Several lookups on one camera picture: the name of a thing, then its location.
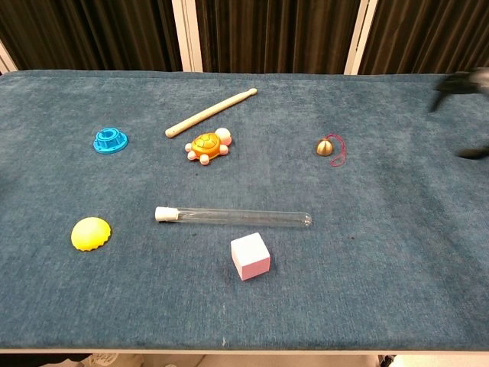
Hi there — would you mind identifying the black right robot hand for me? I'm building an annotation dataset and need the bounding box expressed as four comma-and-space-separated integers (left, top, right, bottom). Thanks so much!
428, 67, 489, 159

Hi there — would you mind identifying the dark pleated curtain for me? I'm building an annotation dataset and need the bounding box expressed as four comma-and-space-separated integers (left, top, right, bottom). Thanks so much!
0, 0, 489, 76

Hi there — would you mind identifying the teal blue table cloth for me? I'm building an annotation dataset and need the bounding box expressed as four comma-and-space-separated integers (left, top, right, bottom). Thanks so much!
0, 69, 489, 351

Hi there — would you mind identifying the wooden drumstick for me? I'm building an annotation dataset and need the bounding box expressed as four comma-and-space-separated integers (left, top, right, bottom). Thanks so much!
164, 87, 258, 138

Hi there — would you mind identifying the clear glass test tube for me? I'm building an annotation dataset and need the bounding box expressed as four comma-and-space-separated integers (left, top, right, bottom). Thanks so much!
154, 206, 313, 229

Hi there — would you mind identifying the orange toy turtle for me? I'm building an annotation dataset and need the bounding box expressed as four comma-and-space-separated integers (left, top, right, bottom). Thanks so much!
184, 128, 234, 167

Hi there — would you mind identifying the pink cube block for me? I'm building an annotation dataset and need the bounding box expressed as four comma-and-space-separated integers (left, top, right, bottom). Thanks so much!
230, 232, 272, 282

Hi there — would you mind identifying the yellow plastic dome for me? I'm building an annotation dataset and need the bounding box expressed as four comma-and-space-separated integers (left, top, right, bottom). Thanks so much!
70, 216, 113, 252

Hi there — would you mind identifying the white vertical frame post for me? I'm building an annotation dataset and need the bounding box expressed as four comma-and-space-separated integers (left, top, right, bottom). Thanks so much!
171, 0, 204, 73
343, 0, 379, 76
0, 40, 18, 75

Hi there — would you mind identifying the small golden bell red cord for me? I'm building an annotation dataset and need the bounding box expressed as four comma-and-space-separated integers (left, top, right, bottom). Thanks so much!
315, 133, 348, 167

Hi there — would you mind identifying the blue plastic flange ring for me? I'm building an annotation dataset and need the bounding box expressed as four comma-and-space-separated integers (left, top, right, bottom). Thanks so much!
92, 127, 130, 155

